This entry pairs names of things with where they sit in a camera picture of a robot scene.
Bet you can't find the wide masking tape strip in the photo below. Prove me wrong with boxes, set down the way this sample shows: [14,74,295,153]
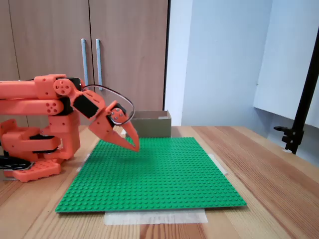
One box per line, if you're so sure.
[103,208,209,226]

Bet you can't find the white panel board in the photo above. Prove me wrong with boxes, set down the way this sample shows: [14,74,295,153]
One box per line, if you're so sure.
[253,0,319,129]

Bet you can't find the brown wooden cabinet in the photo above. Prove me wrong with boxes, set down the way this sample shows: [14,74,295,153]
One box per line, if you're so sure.
[0,0,171,126]

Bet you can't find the open cardboard box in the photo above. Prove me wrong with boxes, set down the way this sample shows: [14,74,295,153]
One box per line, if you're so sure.
[125,110,172,138]

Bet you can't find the gripper servo cable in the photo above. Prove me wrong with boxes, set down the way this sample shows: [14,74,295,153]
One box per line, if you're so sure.
[81,84,136,125]

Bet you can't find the black stand with clamp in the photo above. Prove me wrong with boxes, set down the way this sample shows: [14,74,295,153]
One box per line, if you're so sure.
[273,22,319,155]

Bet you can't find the green lego baseplate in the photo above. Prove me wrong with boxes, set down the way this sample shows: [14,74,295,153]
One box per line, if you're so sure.
[55,136,248,214]

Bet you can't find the metal cabinet handle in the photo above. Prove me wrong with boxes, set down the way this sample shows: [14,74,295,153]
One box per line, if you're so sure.
[95,38,104,92]
[80,38,90,87]

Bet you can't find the small masking tape strip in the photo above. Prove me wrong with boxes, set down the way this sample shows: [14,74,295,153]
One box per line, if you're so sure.
[76,153,91,172]
[208,153,229,176]

